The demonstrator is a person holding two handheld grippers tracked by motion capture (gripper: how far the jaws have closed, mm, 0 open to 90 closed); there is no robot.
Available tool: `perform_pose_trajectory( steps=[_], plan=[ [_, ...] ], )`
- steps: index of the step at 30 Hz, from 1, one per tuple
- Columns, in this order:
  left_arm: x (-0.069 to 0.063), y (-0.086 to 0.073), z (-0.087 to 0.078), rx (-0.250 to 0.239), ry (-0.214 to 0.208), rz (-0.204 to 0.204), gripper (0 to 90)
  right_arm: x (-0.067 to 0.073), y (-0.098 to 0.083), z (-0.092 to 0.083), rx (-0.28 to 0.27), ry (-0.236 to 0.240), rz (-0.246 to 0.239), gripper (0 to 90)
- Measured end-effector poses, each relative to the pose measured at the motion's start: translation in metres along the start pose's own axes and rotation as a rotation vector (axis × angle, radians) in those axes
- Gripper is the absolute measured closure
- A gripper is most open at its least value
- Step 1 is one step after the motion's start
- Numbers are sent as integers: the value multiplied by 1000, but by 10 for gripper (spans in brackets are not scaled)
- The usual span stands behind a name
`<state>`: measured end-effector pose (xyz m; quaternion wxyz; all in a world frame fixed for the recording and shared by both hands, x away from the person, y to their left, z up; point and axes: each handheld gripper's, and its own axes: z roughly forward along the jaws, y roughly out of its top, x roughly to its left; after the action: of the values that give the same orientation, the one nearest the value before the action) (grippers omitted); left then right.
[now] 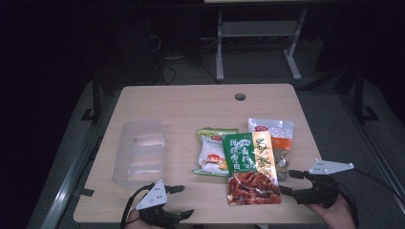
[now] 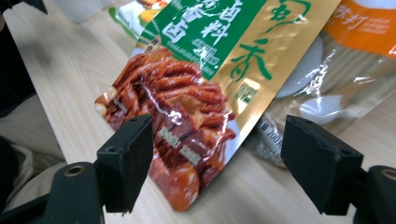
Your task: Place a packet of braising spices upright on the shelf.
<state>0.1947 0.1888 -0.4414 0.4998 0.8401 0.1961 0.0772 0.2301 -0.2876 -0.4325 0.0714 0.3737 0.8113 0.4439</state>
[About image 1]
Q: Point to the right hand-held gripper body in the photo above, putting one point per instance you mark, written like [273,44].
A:
[320,191]

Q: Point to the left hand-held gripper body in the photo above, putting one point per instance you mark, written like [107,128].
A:
[155,197]

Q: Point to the green and orange snack packet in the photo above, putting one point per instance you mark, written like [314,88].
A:
[251,187]

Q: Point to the clear snack packet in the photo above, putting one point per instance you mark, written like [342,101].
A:
[280,130]

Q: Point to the clear plastic container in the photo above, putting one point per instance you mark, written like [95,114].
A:
[140,152]

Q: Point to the white and green snack packet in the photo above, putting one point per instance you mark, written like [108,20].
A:
[210,152]

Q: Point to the person's right hand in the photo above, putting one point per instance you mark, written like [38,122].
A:
[337,216]

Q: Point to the person's left hand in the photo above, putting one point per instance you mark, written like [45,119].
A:
[135,222]

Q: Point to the black metal stand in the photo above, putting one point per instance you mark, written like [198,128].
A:
[95,95]
[359,95]

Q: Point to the black table edge bracket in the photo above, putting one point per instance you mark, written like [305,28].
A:
[86,192]

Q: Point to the aluminium floor rail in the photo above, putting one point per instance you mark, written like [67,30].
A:
[68,181]
[379,152]

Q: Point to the white metal desk frame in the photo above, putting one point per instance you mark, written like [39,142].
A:
[258,28]

